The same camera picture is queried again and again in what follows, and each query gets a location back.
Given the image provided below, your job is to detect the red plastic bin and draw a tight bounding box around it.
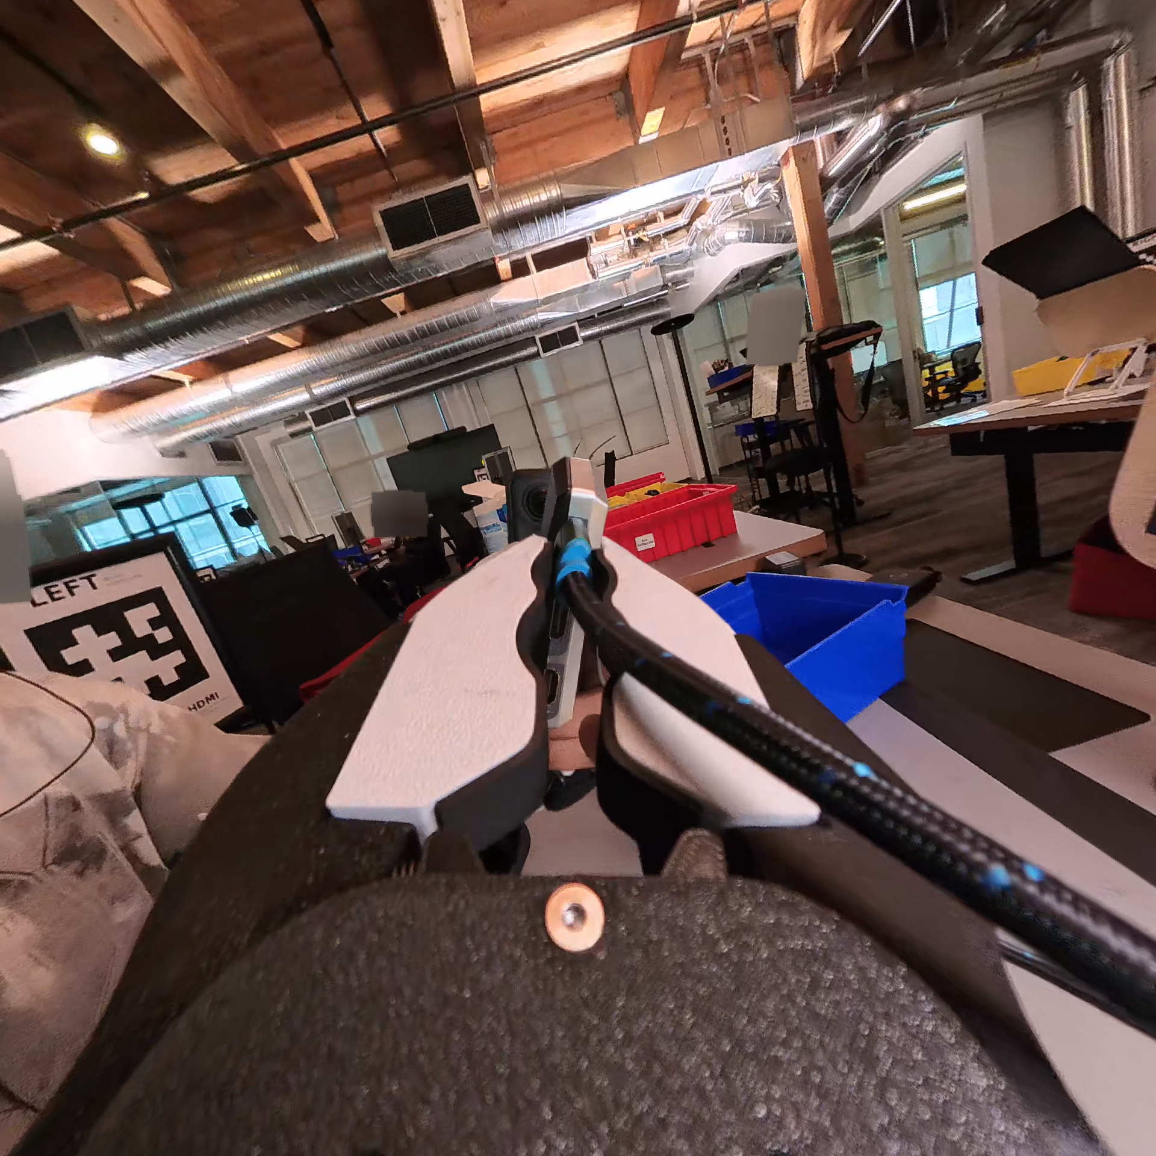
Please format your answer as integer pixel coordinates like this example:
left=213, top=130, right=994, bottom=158
left=603, top=478, right=741, bottom=562

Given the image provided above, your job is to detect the red shopping basket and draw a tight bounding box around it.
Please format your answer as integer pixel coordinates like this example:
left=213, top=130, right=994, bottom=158
left=1069, top=514, right=1156, bottom=622

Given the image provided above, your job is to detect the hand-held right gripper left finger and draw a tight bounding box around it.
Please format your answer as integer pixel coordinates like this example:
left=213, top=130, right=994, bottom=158
left=325, top=534, right=555, bottom=845

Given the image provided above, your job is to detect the black-white patterned sign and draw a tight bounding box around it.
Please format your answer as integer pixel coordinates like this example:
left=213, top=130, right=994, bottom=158
left=0, top=539, right=246, bottom=723

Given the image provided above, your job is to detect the large black monitor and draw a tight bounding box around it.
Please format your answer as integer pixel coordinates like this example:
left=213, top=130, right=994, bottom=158
left=387, top=422, right=504, bottom=525

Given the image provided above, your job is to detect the black equipment stand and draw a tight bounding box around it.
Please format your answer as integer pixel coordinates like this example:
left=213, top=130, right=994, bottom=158
left=807, top=320, right=892, bottom=529

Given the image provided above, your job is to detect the white tablet stand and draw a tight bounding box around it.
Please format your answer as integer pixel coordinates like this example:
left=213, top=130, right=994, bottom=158
left=1062, top=338, right=1153, bottom=400

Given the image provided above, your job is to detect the yellow plastic bin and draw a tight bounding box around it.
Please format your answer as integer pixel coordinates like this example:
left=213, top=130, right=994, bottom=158
left=1012, top=353, right=1135, bottom=399

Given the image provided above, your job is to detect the wooden desk with black legs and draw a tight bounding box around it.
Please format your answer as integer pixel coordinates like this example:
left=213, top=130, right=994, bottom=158
left=913, top=388, right=1148, bottom=583

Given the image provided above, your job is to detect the white wipes canister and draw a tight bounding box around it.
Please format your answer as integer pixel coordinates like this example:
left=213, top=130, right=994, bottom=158
left=463, top=478, right=514, bottom=554

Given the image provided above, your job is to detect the blue-flecked cable with green plugs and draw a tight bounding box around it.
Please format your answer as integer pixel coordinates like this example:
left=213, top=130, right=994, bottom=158
left=554, top=532, right=1156, bottom=1040

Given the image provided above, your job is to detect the blue plastic bin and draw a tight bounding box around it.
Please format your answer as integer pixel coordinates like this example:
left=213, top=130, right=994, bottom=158
left=700, top=571, right=909, bottom=723

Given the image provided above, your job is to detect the wooden support post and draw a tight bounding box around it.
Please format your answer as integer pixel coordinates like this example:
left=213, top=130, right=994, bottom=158
left=781, top=139, right=869, bottom=480

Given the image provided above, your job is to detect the wood-framed black tablet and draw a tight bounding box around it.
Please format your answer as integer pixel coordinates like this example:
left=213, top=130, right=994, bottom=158
left=1110, top=384, right=1156, bottom=568
left=982, top=206, right=1156, bottom=357

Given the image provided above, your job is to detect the black and yellow office chair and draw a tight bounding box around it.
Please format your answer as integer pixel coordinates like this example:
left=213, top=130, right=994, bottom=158
left=924, top=341, right=986, bottom=411

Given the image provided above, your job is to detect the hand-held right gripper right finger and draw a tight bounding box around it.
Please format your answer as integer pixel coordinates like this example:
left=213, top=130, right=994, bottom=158
left=592, top=539, right=824, bottom=872

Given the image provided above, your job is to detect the silver ventilation duct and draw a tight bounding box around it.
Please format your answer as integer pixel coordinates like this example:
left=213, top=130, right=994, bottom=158
left=0, top=27, right=1140, bottom=452

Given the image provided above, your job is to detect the black floor lamp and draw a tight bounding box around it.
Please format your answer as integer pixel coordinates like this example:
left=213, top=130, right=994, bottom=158
left=653, top=312, right=718, bottom=484

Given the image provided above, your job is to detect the grey table with wood edge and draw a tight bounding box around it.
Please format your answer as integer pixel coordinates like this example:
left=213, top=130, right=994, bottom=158
left=632, top=510, right=829, bottom=595

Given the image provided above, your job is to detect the thin black cord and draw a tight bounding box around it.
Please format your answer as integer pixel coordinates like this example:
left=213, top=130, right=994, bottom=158
left=0, top=670, right=98, bottom=818

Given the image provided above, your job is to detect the black partition panel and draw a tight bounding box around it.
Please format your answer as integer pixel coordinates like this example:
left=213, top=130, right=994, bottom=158
left=193, top=542, right=391, bottom=728

